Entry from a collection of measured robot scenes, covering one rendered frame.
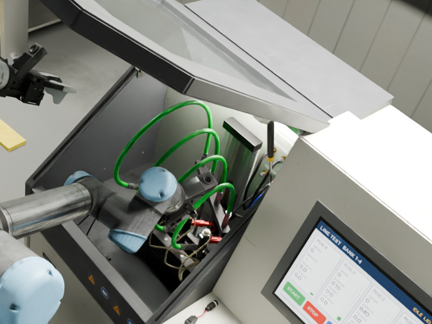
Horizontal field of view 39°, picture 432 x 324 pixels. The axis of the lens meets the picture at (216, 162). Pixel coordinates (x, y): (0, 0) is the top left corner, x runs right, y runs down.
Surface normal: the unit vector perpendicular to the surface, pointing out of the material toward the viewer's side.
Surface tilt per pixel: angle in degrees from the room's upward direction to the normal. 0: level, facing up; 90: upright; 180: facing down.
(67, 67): 0
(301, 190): 76
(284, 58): 0
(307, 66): 0
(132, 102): 90
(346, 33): 90
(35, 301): 83
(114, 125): 90
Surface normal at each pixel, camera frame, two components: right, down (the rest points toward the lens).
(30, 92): 0.67, 0.45
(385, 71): -0.61, 0.42
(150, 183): -0.14, -0.27
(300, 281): -0.65, 0.15
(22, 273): 0.18, -0.63
